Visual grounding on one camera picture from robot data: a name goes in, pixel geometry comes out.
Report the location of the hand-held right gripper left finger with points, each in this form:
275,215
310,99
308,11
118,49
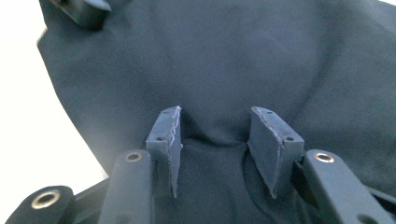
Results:
169,133

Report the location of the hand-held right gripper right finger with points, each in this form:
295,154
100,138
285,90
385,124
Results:
271,146

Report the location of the black pants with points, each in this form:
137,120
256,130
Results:
218,62

